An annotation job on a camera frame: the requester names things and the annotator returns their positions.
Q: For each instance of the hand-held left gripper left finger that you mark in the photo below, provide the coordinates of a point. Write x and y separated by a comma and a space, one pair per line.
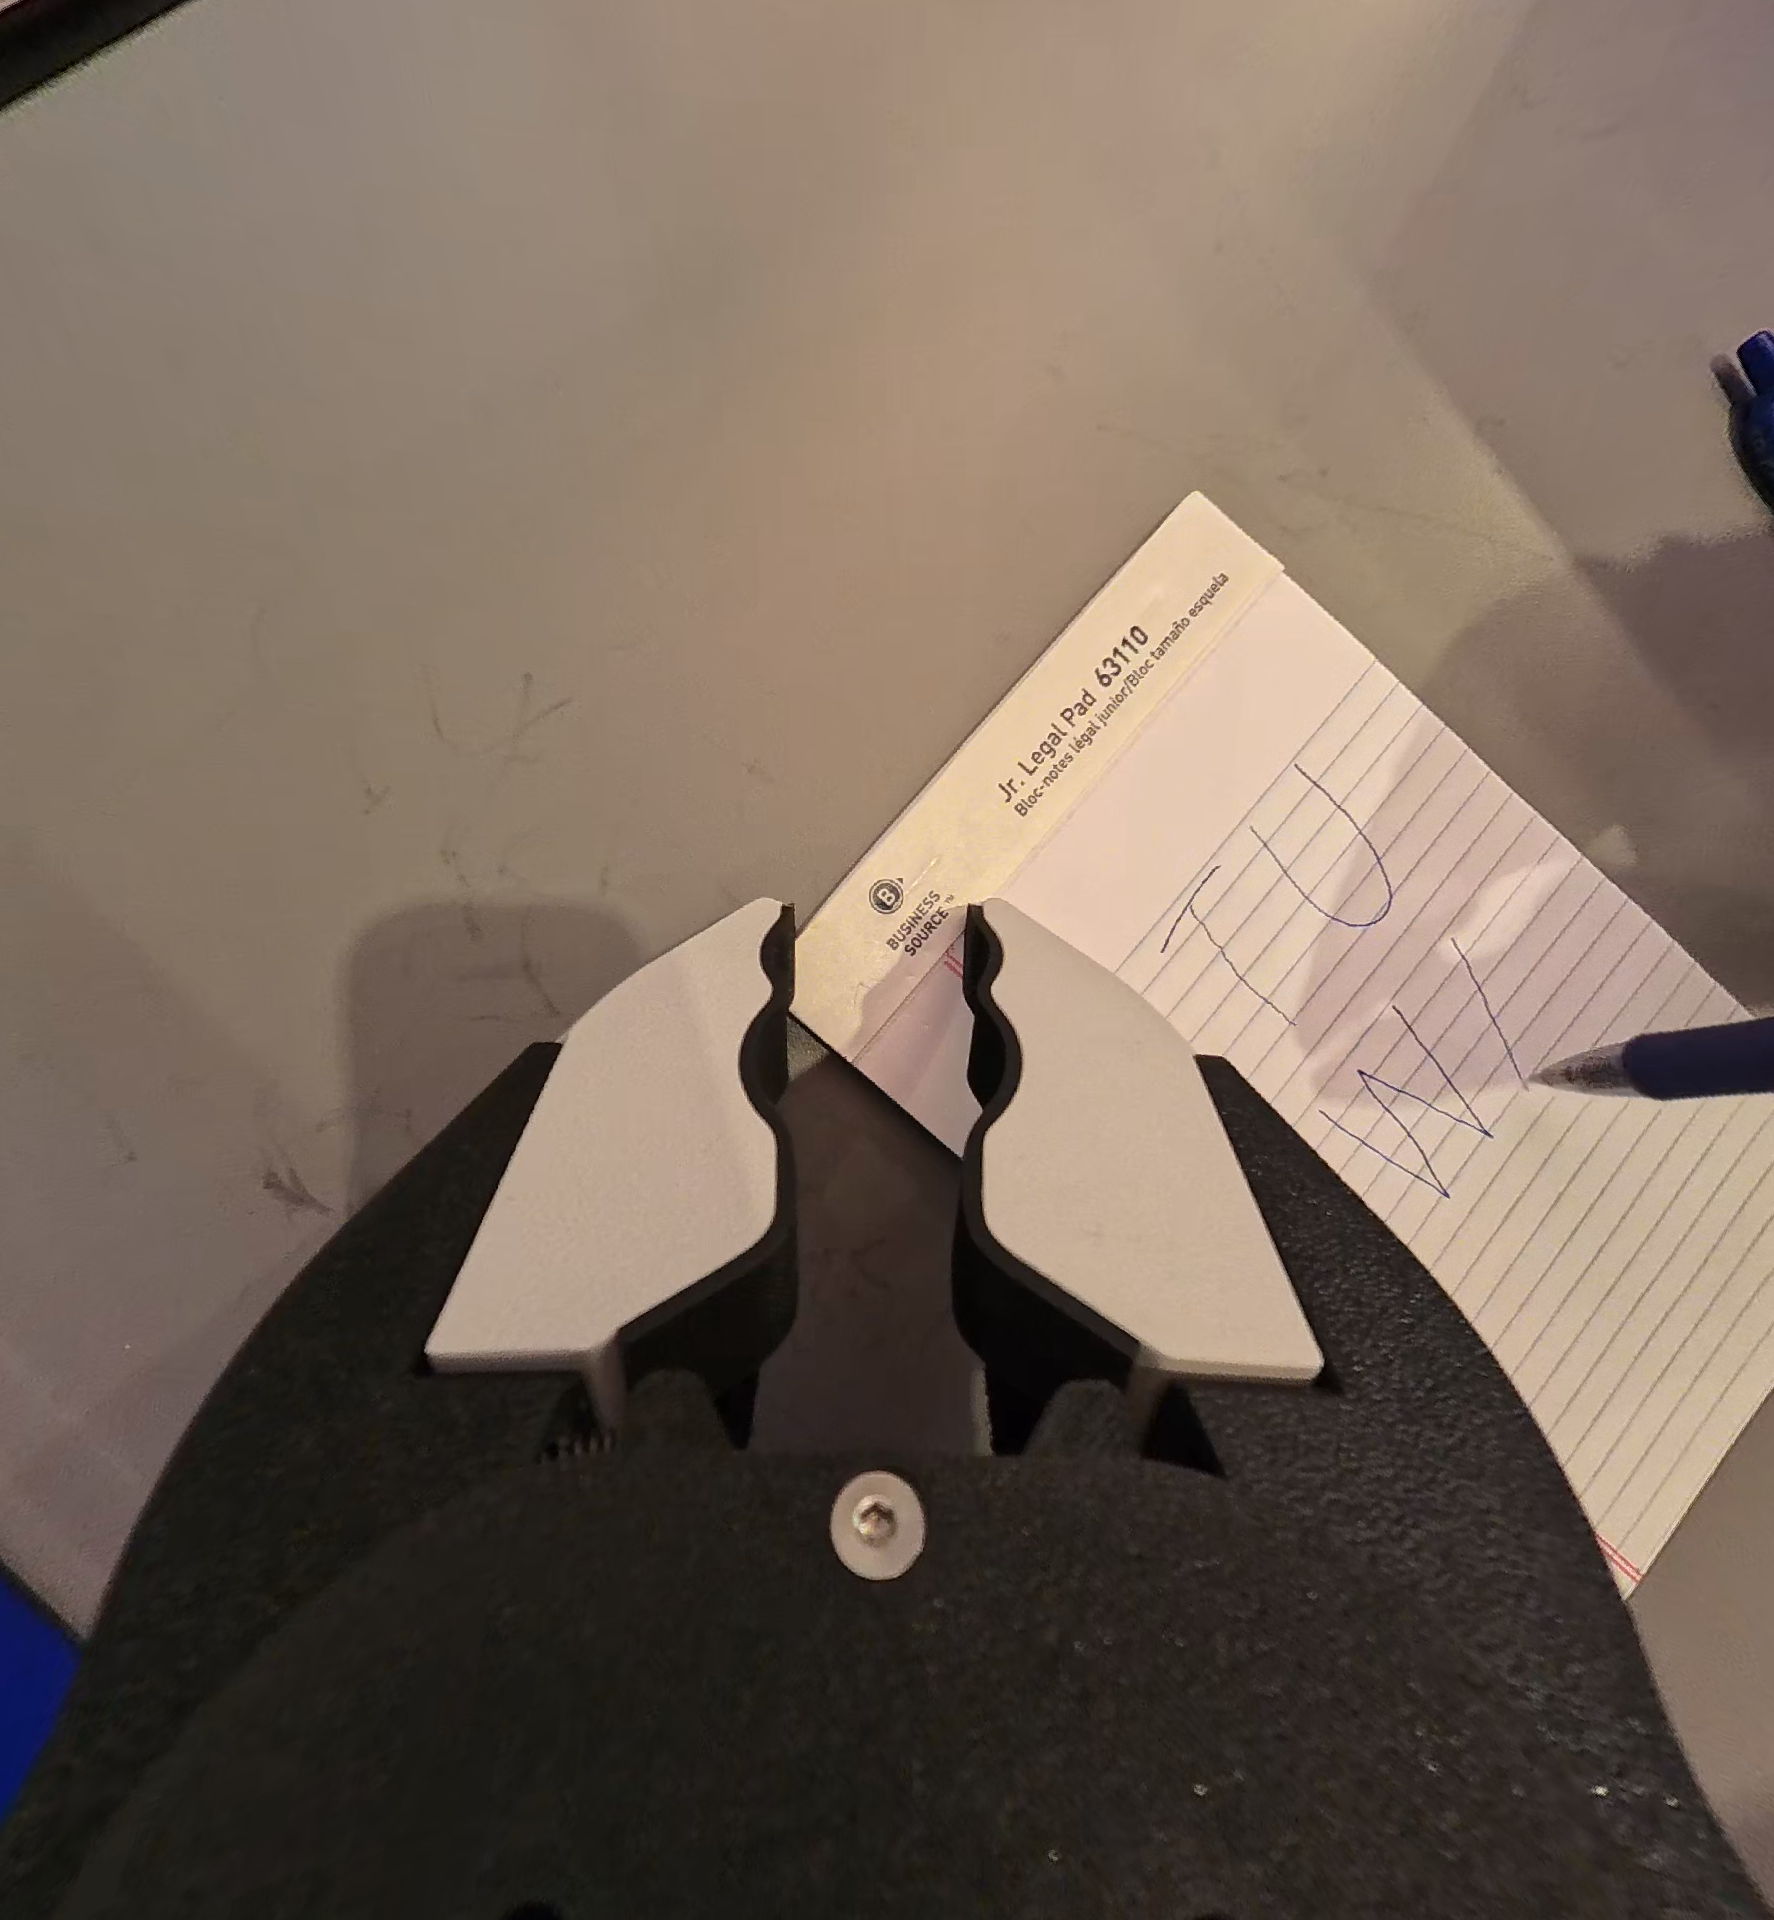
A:
601, 1171

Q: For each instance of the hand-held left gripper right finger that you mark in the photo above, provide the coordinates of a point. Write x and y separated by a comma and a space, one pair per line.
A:
1126, 1185

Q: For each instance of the white lined legal notepad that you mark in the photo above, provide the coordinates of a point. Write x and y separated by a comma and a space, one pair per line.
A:
1427, 842

